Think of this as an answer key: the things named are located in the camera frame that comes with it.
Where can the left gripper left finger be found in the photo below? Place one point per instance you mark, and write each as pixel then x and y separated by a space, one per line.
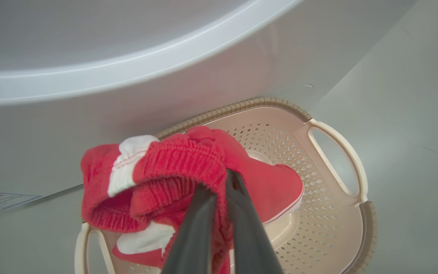
pixel 194 236

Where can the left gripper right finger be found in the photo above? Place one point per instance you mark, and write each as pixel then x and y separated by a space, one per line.
pixel 247 236

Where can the red garment with white trim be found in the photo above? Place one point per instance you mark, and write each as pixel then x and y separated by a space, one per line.
pixel 173 167

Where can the beige perforated laundry basket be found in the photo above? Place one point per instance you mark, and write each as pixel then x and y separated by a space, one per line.
pixel 318 228

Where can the white front-load washing machine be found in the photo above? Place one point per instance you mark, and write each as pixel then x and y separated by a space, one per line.
pixel 203 76

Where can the blue energy label sticker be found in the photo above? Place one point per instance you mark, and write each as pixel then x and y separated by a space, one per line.
pixel 2 199

